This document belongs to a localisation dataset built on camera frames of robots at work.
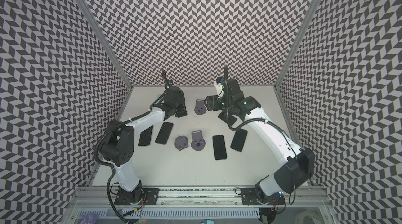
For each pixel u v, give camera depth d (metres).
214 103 0.65
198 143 0.83
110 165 0.52
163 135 0.93
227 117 0.96
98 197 0.72
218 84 0.67
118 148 0.48
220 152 0.84
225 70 0.59
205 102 0.69
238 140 0.89
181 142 0.84
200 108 1.01
